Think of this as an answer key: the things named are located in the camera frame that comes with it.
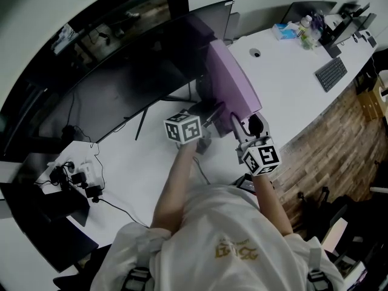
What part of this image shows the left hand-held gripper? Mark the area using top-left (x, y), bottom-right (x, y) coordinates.
top-left (163, 101), bottom-right (226, 155)

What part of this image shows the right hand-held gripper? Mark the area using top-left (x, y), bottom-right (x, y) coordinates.
top-left (230, 112), bottom-right (282, 177)

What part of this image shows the person's right forearm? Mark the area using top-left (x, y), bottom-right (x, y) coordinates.
top-left (252, 173), bottom-right (295, 236)

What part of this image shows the person's left forearm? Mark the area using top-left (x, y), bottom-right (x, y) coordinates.
top-left (150, 142), bottom-right (198, 236)

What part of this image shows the blue tissue pack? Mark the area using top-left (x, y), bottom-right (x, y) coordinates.
top-left (272, 22), bottom-right (299, 41)

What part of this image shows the black screen device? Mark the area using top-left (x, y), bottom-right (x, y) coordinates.
top-left (236, 174), bottom-right (258, 194)

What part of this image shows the black monitor stand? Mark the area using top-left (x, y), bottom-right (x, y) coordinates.
top-left (135, 83), bottom-right (198, 141)

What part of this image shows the black desk divider panel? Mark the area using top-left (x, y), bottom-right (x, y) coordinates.
top-left (280, 1), bottom-right (338, 25)
top-left (224, 12), bottom-right (241, 42)

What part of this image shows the large curved black monitor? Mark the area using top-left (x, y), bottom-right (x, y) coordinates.
top-left (39, 0), bottom-right (235, 145)

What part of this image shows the black keyboard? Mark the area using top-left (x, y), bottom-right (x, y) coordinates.
top-left (315, 56), bottom-right (349, 93)

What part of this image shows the clear plastic bottle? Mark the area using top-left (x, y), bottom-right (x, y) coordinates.
top-left (303, 25), bottom-right (319, 50)

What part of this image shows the yellow label plastic bottle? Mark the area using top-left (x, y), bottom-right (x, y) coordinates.
top-left (296, 15), bottom-right (313, 39)

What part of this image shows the person's white shirt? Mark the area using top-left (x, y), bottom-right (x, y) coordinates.
top-left (96, 183), bottom-right (346, 291)

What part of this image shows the black chair with headrest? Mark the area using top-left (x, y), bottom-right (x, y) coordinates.
top-left (298, 186), bottom-right (388, 284)

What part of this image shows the wooden drawer cabinet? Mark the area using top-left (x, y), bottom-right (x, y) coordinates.
top-left (356, 77), bottom-right (388, 122)

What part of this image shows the black desktop monitor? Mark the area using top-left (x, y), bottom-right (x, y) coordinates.
top-left (321, 3), bottom-right (371, 57)

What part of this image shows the white power strip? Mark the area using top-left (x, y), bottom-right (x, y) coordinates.
top-left (79, 161), bottom-right (95, 184)

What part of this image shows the black power cable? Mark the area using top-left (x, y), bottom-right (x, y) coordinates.
top-left (96, 197), bottom-right (152, 229)

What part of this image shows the grey harness strap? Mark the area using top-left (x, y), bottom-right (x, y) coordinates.
top-left (124, 267), bottom-right (152, 291)
top-left (306, 247), bottom-right (327, 291)

